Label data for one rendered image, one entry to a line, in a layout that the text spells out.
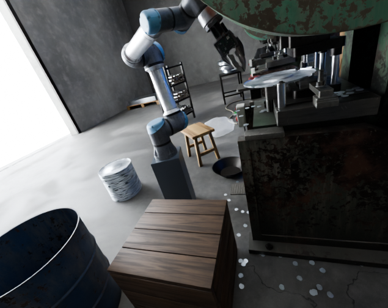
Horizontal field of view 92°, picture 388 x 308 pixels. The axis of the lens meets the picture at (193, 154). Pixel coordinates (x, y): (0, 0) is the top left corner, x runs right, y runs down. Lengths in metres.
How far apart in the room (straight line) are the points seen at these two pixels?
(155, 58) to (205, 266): 1.03
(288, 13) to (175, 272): 0.75
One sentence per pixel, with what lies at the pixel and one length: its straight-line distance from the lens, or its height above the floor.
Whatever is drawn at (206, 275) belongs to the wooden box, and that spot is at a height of 0.35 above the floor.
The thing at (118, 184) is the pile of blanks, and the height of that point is 0.18.
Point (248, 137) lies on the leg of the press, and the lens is 0.75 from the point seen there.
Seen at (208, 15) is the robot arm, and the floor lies 1.06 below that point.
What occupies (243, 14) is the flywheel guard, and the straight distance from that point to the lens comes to 0.49.
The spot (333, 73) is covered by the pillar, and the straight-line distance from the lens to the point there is 0.91.
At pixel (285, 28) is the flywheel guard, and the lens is 0.49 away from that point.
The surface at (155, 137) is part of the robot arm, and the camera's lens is 1.14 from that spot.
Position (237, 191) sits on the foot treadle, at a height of 0.16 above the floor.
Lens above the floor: 0.95
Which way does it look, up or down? 26 degrees down
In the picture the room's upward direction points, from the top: 16 degrees counter-clockwise
